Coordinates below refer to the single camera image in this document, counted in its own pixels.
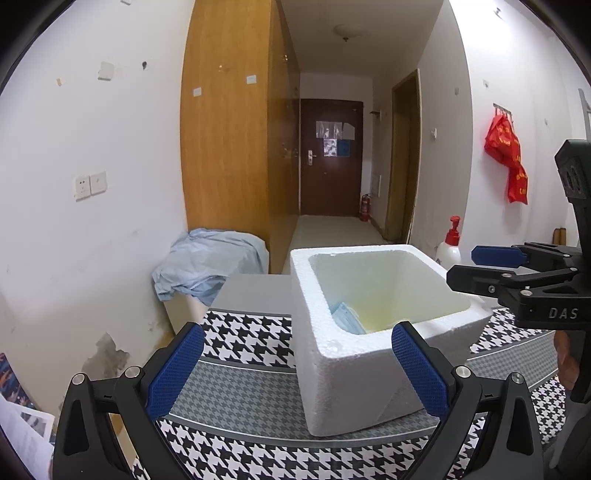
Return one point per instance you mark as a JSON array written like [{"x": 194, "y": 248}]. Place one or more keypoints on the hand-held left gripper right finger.
[{"x": 420, "y": 374}]

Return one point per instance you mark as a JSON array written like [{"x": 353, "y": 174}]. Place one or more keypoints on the blue face mask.
[{"x": 348, "y": 318}]

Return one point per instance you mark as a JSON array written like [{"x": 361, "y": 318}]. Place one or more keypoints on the red fire extinguisher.
[{"x": 365, "y": 207}]

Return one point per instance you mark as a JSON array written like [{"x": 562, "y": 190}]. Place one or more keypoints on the white pump bottle red cap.
[{"x": 449, "y": 251}]

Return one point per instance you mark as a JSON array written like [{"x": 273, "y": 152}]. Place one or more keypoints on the person's right forearm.
[{"x": 572, "y": 443}]

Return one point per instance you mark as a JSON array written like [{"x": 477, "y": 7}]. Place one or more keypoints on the leaning wooden boards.
[{"x": 560, "y": 236}]

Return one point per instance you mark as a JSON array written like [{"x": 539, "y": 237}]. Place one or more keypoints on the light blue cloth pile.
[{"x": 207, "y": 263}]

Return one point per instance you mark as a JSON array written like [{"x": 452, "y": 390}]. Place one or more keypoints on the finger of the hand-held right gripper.
[
  {"x": 475, "y": 277},
  {"x": 496, "y": 256}
]

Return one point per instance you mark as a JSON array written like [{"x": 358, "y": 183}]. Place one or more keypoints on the dark brown door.
[{"x": 330, "y": 184}]

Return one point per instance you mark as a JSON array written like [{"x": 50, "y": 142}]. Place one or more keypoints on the person's right hand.
[{"x": 564, "y": 360}]

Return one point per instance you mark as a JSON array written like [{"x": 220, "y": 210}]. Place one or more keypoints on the wall hook rack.
[{"x": 503, "y": 109}]

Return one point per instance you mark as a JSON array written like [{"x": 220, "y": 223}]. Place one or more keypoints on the light wooden side door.
[{"x": 404, "y": 161}]

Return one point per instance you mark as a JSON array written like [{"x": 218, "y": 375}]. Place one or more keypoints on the ceiling lamp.
[{"x": 347, "y": 32}]

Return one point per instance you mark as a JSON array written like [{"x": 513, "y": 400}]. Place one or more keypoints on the printed papers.
[{"x": 21, "y": 424}]

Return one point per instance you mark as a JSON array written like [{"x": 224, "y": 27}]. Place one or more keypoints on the red hanging bags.
[{"x": 505, "y": 152}]

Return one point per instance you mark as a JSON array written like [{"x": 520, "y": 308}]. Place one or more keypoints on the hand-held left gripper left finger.
[{"x": 175, "y": 369}]

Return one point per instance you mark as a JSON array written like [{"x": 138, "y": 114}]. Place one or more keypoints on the white foam box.
[{"x": 351, "y": 378}]

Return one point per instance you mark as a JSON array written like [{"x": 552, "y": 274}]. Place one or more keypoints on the white wall plate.
[{"x": 106, "y": 70}]

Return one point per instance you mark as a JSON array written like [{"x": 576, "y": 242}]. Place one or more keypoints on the wooden wardrobe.
[{"x": 226, "y": 138}]

